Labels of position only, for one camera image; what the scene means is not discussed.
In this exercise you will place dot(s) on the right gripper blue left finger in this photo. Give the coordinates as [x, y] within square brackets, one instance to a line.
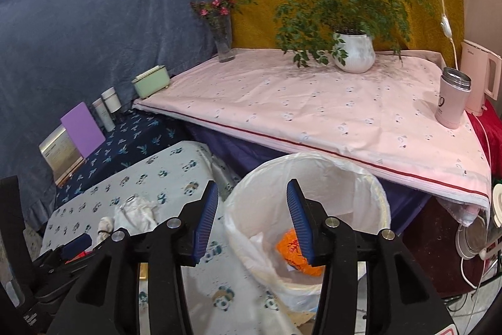
[198, 219]

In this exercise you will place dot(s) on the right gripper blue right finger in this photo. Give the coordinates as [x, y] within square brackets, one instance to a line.
[309, 221]

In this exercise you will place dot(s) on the orange plastic bag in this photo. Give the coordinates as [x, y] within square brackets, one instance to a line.
[289, 248]

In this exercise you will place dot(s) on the red gold envelope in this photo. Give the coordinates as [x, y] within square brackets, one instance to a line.
[80, 255]

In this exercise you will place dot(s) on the white sock cloth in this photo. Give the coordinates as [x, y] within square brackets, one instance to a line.
[105, 229]

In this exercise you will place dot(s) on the white lined trash bin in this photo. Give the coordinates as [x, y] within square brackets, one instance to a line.
[257, 216]

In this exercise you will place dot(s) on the panda print tablecloth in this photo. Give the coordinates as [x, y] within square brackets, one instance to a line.
[137, 284]

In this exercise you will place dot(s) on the pink tablecloth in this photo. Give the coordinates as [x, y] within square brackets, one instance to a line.
[382, 119]

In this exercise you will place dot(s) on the beige book box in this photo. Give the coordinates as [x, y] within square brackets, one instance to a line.
[61, 154]

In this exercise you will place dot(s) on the mint green box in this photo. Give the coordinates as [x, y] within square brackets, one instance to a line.
[149, 82]

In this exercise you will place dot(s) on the purple card box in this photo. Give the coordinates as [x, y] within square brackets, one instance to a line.
[83, 130]

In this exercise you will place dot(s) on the white jar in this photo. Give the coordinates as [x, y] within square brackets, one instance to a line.
[111, 100]

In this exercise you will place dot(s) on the white slim bottle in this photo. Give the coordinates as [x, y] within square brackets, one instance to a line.
[104, 115]

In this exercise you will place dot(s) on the white ceramic plant pot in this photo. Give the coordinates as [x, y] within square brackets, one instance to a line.
[358, 50]

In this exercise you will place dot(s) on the pink thermos cup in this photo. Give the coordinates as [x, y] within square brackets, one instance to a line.
[455, 88]

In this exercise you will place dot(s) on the red cloth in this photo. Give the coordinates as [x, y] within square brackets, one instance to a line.
[488, 128]

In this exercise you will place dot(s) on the glass vase with pink flowers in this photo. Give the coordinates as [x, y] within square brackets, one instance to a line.
[217, 14]

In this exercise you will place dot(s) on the blue hanging cloth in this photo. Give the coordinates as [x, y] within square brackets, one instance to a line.
[56, 54]

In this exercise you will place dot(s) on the pink electric kettle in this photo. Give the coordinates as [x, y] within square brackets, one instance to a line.
[484, 68]

